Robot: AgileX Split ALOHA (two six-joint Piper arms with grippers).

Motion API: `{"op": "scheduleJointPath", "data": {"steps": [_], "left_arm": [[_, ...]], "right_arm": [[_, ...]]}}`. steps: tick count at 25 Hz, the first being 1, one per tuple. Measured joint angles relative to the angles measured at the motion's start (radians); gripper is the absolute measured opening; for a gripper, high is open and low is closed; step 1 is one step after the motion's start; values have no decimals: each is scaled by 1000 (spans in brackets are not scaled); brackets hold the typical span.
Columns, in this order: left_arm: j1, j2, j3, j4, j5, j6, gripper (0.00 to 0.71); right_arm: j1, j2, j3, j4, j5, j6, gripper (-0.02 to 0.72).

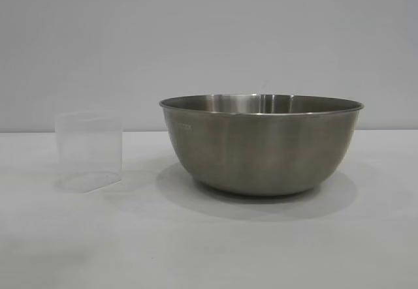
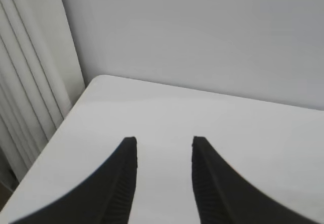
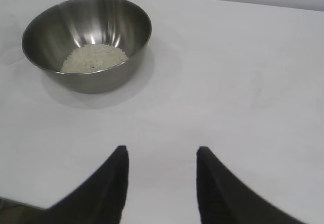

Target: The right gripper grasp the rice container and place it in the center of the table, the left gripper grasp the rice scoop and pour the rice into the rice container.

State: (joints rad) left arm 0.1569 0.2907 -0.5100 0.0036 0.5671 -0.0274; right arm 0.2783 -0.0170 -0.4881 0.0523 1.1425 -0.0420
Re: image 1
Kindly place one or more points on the clear plastic measuring cup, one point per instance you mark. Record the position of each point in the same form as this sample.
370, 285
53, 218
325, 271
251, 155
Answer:
88, 152

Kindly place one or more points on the stainless steel mixing bowl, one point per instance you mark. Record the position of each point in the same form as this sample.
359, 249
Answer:
261, 145

